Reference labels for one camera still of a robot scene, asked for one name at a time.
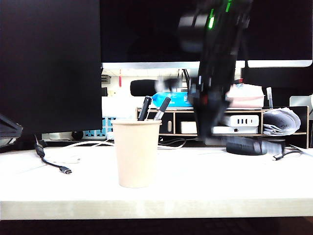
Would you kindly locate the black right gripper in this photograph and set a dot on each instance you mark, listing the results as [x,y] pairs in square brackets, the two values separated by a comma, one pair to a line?
[211,94]

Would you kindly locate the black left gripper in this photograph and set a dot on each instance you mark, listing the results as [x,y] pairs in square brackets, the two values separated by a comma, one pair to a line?
[8,131]

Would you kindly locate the black marker with barcode label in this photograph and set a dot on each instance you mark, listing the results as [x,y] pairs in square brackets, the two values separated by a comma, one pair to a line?
[269,146]

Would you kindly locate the beige paper cup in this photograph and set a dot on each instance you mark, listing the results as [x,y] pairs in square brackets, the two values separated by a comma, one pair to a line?
[137,156]

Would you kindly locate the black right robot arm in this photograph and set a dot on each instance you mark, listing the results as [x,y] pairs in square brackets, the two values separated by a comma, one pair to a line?
[220,44]

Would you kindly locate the cream rectangular box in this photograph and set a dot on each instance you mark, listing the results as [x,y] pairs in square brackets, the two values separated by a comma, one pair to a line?
[188,127]

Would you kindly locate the flat white adapter box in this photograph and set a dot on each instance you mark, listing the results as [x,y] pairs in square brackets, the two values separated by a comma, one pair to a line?
[234,130]

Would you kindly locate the white multi-port charger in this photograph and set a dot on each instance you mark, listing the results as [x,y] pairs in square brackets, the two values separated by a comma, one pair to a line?
[242,121]

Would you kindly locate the black round base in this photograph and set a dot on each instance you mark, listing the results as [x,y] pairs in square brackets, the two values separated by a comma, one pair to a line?
[238,151]

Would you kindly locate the pink tissue pack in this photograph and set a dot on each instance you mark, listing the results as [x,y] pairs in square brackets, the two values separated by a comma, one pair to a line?
[247,96]

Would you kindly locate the blue wet wipes pack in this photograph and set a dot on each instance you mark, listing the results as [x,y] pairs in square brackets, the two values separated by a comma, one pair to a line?
[171,100]

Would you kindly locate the grey pen with black cap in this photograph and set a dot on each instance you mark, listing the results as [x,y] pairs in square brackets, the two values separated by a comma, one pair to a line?
[162,107]

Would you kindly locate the silver monitor stand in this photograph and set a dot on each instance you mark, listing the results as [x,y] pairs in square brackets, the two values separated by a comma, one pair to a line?
[193,73]

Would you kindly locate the clear pen with cap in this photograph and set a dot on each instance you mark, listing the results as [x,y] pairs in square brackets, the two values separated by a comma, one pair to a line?
[269,96]

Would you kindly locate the rolled paper stack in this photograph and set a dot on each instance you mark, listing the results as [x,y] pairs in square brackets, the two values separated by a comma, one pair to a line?
[281,122]

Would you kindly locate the wooden desk organizer shelf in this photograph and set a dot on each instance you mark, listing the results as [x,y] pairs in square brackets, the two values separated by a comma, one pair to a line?
[281,110]

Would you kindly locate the black office chair headrest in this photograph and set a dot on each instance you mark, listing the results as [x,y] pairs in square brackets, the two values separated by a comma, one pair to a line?
[144,88]

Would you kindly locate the black background monitor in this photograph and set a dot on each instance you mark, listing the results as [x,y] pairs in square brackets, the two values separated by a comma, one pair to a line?
[276,80]

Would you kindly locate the blue and white power strip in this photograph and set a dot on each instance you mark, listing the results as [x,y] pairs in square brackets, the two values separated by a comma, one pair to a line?
[94,134]

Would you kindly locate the silver grey panel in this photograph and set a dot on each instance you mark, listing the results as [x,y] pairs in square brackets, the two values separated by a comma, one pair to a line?
[299,101]

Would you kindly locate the white paper sheet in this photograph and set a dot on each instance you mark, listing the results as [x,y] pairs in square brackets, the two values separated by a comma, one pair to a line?
[304,151]

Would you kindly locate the large silver-bezel monitor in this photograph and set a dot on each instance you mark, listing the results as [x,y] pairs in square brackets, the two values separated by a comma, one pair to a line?
[137,31]

